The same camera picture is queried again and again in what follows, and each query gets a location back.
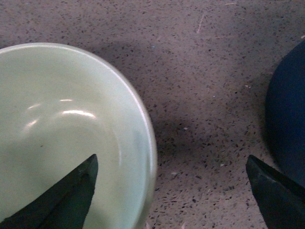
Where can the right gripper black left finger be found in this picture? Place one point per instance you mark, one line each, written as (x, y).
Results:
(63, 206)

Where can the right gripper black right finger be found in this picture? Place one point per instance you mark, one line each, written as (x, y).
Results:
(281, 201)

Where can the dark blue saucepan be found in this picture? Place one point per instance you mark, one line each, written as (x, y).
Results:
(285, 114)

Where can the light green bowl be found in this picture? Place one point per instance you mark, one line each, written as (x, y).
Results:
(58, 106)

